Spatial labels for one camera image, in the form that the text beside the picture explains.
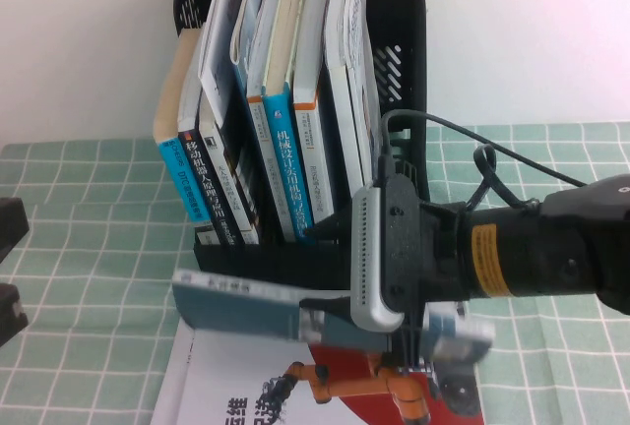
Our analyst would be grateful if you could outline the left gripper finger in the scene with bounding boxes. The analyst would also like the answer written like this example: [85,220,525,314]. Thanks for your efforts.
[0,284,30,347]
[0,197,31,265]

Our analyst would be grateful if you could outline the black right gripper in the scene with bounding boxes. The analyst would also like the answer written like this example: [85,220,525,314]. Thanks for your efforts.
[298,198,473,372]

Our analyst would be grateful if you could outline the white car suspension book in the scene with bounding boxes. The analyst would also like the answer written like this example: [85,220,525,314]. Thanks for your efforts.
[171,267,496,363]

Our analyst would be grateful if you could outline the cyan spine white lettering book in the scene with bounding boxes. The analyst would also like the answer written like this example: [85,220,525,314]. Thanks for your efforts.
[263,0,317,244]

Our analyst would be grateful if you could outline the white spine orange band book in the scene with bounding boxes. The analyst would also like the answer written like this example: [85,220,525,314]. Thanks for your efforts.
[245,0,296,243]
[292,0,341,229]

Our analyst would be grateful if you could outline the white spine black cover book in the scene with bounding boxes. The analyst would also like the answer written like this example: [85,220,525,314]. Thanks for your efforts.
[198,92,263,245]

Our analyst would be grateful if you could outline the large white spine book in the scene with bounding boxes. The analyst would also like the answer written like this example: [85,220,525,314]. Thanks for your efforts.
[324,0,368,200]

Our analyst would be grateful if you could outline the black spine white lettering book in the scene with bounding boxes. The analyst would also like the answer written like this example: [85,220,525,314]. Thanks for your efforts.
[177,45,245,248]

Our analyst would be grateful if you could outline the cyan spine book tan pages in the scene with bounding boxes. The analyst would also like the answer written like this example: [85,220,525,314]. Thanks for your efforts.
[153,29,208,223]

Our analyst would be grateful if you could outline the large white printed cover book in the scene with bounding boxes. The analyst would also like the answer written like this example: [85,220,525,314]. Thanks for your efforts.
[344,0,390,190]

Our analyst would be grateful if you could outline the black plastic book holder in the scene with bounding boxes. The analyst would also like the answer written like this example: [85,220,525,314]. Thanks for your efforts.
[171,0,434,293]

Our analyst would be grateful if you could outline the light blue thin book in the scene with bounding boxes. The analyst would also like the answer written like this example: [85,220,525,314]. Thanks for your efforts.
[229,0,272,101]

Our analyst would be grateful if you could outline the green checkered tablecloth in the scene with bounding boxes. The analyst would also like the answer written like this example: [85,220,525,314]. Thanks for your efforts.
[0,122,630,425]

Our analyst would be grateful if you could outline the thin white booklet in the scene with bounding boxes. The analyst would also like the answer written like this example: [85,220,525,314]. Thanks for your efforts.
[196,0,245,129]

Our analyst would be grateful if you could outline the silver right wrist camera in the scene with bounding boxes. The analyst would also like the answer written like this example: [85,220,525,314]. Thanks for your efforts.
[347,174,422,334]

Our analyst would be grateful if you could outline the thin black right camera cable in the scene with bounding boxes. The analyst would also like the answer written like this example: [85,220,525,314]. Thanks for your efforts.
[379,108,590,213]

